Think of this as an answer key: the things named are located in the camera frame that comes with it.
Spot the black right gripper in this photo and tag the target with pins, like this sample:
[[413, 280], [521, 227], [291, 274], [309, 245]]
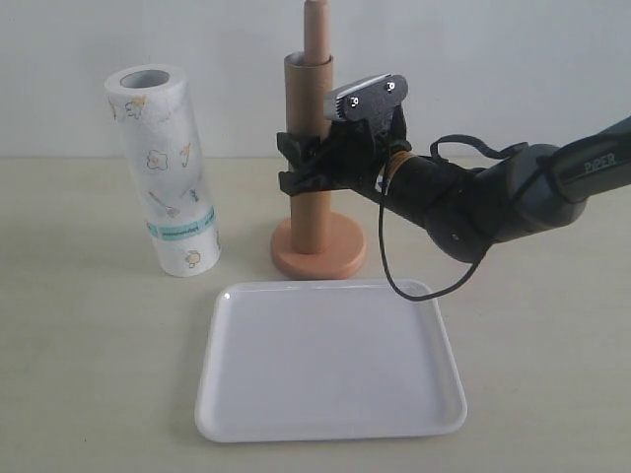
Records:
[[350, 153]]

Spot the brown cardboard tube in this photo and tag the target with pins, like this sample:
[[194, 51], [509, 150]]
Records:
[[307, 78]]

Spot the printed paper towel roll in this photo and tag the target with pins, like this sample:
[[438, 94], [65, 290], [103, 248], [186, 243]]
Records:
[[153, 113]]

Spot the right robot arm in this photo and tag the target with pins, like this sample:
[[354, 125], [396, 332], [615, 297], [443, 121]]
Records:
[[531, 189]]

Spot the wooden paper towel holder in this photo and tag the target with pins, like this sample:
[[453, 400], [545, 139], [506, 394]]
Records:
[[346, 248]]

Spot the white plastic tray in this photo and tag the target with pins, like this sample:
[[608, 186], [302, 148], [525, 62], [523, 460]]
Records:
[[326, 360]]

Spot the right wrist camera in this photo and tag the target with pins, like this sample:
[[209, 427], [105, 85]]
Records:
[[372, 99]]

